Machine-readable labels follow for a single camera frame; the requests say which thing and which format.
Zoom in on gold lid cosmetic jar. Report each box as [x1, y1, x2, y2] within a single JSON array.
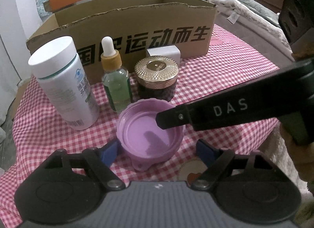
[[134, 55, 179, 101]]

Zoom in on grey sofa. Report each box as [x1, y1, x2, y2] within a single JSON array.
[[215, 13, 293, 68]]

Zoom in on pink plastic lid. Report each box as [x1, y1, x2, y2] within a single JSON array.
[[116, 98, 185, 172]]

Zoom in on dropper bottle amber collar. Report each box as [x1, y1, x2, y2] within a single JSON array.
[[101, 36, 133, 114]]

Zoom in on white fluffy blanket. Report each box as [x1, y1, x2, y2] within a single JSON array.
[[204, 0, 292, 54]]

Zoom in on person's right hand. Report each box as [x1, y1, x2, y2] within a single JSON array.
[[279, 124, 313, 182]]

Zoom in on red checkered tablecloth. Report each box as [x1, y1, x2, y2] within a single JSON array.
[[1, 26, 277, 227]]

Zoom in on white plastic bottle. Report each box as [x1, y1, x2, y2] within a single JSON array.
[[28, 36, 99, 130]]

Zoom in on brown cardboard box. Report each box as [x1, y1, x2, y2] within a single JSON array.
[[26, 0, 217, 84]]

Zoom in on white power adapter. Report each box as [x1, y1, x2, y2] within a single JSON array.
[[146, 45, 181, 65]]

